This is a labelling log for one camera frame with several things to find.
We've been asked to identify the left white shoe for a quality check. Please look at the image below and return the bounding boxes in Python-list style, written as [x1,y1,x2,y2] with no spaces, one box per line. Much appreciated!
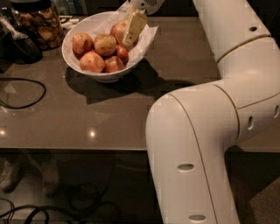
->
[0,157,23,193]

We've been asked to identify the black cables on floor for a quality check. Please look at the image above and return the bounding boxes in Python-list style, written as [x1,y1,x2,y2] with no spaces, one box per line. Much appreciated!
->
[0,186,121,224]

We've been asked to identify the white shoe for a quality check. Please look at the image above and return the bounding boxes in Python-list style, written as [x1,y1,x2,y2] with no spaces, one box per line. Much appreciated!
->
[0,157,23,193]
[41,158,60,197]

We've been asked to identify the dark red apple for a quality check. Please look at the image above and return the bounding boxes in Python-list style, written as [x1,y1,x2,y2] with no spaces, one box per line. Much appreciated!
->
[115,45,129,64]

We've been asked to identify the white paper liner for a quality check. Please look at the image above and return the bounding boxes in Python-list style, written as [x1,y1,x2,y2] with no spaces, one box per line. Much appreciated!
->
[90,0,159,67]

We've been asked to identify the black cable on table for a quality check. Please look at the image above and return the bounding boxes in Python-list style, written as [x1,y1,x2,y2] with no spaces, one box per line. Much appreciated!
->
[0,77,47,110]

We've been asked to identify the glass jar of dried chips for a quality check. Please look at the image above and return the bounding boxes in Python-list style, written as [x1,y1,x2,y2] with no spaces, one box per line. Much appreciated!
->
[9,0,64,51]

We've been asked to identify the black appliance with spoon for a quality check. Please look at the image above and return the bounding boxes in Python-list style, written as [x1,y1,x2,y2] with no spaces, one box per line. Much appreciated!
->
[0,14,43,64]

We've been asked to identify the front centre small apple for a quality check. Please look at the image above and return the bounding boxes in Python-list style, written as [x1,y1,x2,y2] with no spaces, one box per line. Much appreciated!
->
[104,56,124,73]

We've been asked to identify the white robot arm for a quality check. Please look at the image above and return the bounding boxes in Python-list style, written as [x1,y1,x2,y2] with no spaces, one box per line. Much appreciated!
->
[145,0,280,224]

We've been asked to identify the centre yellowish apple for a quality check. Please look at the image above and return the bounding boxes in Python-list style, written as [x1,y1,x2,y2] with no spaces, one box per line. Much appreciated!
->
[94,33,117,57]

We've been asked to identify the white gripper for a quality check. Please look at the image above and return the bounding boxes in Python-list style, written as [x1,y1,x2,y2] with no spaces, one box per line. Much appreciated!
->
[122,0,165,46]

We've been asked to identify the right white shoe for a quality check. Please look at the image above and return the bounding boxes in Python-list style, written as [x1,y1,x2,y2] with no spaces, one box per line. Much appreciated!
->
[41,158,60,197]

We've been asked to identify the small white items behind bowl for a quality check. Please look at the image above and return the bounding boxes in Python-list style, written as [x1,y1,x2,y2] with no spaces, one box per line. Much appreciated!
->
[59,16,80,30]

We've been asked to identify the white ceramic bowl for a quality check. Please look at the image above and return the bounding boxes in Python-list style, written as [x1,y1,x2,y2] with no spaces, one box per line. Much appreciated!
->
[62,11,154,82]

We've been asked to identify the orange apple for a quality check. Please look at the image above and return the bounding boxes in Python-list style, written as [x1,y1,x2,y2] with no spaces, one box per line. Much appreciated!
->
[110,18,137,51]
[72,33,93,55]
[79,51,105,73]

